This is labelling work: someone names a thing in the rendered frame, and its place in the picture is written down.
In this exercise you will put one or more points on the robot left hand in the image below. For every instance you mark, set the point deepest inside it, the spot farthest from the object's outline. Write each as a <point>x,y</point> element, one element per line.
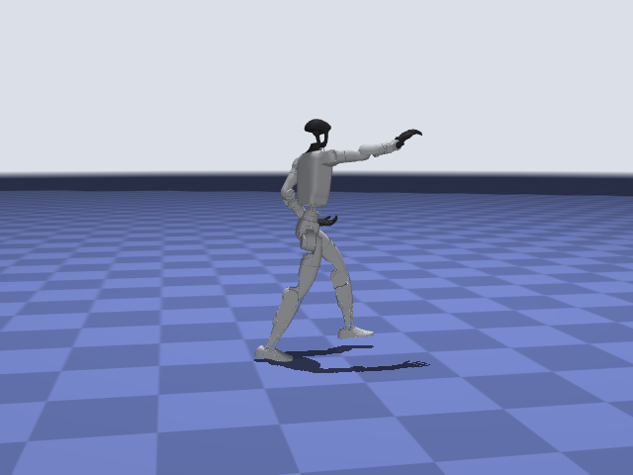
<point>326,221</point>

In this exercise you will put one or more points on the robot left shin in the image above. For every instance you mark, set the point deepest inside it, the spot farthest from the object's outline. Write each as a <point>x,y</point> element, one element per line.
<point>345,302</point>

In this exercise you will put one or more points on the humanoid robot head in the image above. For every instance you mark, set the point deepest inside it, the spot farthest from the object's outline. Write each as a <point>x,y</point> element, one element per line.
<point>317,127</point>

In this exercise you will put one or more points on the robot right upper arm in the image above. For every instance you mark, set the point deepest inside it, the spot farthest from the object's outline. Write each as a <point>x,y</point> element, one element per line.
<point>332,157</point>

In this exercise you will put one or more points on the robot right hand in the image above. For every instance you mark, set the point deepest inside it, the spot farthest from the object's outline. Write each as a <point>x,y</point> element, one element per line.
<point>405,136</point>

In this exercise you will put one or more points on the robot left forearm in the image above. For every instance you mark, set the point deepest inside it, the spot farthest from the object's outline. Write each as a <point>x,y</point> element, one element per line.
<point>295,206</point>

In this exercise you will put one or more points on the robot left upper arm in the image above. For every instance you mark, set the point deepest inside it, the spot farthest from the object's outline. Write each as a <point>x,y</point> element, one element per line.
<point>287,192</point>

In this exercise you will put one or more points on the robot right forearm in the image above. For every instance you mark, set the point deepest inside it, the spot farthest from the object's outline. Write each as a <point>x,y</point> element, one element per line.
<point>379,149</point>

